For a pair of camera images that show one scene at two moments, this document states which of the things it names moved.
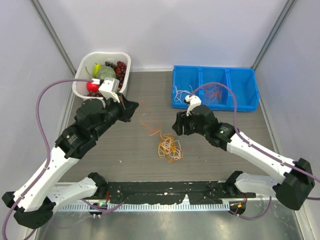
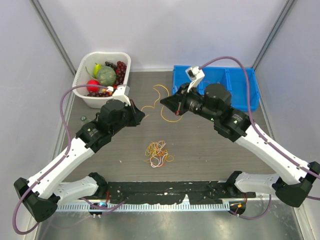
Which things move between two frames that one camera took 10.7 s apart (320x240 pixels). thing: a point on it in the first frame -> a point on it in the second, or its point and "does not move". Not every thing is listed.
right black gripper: x=178 y=125 -> x=176 y=103
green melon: x=105 y=72 does not move
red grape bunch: x=120 y=70 does not move
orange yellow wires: x=169 y=147 -> x=156 y=154
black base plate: x=157 y=192 does not move
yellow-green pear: x=96 y=68 does not move
